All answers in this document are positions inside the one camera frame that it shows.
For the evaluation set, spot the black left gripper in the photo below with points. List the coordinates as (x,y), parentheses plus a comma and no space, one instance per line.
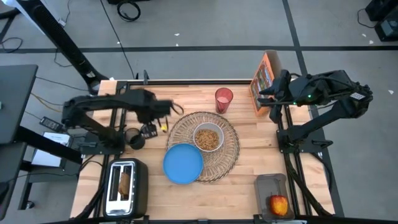
(154,110)

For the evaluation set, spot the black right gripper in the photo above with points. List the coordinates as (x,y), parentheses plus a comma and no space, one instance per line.
(298,91)

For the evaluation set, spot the orange cereal box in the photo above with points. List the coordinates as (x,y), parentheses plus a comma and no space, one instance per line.
(262,81)

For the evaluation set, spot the blue plate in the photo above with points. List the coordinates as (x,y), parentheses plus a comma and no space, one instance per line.
(183,163)

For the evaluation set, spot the red plastic cup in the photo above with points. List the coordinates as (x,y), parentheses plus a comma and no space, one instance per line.
(224,99)

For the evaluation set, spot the red yellow apple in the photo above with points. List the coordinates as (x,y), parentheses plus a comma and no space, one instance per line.
(278,204)

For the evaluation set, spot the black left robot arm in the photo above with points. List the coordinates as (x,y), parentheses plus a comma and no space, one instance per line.
(102,101)

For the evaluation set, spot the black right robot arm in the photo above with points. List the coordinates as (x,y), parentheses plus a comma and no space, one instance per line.
(335,115)

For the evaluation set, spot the black mug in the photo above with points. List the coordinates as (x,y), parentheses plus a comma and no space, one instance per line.
(136,140)

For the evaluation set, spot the white bowl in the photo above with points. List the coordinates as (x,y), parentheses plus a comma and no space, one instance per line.
(207,139)

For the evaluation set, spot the black silver toaster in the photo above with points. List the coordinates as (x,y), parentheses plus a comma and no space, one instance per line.
(140,186)

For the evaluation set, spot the brown toast slice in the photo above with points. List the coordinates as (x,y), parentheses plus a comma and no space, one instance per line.
(124,185)

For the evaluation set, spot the round woven placemat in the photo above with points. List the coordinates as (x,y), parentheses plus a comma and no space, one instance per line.
(227,161)

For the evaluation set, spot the clear plastic container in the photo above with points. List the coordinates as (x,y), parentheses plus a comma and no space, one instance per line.
(269,185)

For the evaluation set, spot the black power adapter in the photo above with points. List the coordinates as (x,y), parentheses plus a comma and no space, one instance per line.
(51,124)

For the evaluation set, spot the white paper sheet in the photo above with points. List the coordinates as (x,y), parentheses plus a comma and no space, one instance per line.
(46,155)

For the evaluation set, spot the black stand leg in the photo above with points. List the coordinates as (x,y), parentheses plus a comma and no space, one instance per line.
(65,43)

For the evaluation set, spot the black equipment case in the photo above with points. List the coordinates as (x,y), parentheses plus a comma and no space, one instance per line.
(388,29)
(382,7)

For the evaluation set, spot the white power strip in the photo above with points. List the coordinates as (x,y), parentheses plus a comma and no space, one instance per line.
(62,22)

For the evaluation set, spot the black desk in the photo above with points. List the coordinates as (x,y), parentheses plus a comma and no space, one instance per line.
(15,102)

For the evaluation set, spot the black metal table frame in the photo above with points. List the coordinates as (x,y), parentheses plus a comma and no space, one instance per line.
(199,82)

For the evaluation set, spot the black desk base frame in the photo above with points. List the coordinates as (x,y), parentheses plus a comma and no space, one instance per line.
(46,144)

